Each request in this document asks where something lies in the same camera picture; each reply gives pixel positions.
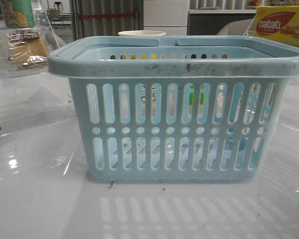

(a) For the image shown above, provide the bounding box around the packaged bread slice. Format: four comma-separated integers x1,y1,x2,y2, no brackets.
7,30,49,70

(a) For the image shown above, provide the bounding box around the light blue plastic basket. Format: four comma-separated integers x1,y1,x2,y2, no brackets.
47,35,299,181

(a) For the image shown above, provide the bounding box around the left clear acrylic shelf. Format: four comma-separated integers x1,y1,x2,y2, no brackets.
0,9,76,170

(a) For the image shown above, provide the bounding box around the yellow nabati wafer box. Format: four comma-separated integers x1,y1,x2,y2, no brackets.
253,5,299,47

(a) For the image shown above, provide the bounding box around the green printed snack can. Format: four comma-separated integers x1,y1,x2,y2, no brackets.
0,0,35,28

